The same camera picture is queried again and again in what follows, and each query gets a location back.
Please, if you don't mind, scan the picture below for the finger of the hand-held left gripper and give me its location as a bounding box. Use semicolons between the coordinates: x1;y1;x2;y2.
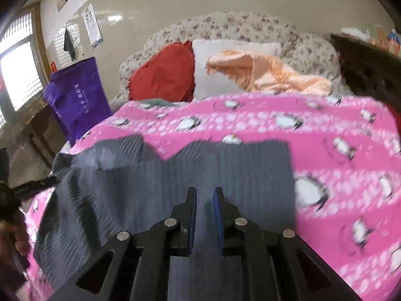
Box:
13;177;57;195

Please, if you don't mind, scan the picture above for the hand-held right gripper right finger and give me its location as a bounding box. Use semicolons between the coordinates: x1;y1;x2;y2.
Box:
213;186;361;301

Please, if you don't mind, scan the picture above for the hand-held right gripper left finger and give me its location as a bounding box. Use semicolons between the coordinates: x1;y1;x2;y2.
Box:
56;186;198;301

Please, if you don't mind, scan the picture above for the grey pinstriped coat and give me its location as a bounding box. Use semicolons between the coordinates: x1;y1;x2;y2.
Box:
33;135;296;292

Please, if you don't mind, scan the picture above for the person's left forearm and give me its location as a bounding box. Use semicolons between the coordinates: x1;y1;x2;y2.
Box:
0;251;30;301

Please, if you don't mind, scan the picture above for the person's left hand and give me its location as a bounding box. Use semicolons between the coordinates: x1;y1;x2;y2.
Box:
0;213;31;258

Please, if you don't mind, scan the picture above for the dark wooden side table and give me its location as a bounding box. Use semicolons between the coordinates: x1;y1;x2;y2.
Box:
0;97;68;176

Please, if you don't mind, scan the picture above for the purple shopping bag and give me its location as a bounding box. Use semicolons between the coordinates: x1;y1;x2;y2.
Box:
43;57;112;147

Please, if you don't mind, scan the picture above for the bright lattice window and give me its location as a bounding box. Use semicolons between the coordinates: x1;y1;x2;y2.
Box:
0;13;44;126

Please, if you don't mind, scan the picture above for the grey-green cloth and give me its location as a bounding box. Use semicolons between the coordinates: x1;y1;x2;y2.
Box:
138;98;171;109

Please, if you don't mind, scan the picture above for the pink penguin blanket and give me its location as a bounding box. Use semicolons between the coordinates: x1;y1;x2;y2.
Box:
23;92;401;301

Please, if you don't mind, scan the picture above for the dark hanging cloth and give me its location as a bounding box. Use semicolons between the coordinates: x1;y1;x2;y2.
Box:
63;28;76;61

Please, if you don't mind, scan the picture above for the small lattice window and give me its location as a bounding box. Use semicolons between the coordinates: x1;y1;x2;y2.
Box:
53;22;86;63

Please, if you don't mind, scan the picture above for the red heart-shaped pillow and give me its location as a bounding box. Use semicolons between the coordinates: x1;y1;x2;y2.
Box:
128;42;195;102

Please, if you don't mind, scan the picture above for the white pillow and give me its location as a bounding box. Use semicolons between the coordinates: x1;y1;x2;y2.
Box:
192;39;281;99

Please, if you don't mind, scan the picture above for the peach fringed scarf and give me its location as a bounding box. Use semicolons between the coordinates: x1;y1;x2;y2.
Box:
205;50;333;96

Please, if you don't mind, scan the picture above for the eye chart poster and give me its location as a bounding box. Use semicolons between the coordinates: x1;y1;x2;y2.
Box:
83;4;103;48

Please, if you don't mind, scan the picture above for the dark carved wooden cabinet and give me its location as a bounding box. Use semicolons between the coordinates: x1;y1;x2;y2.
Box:
330;33;401;113

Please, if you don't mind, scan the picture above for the blue and white packet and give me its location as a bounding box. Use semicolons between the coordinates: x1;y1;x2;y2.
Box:
387;30;401;51

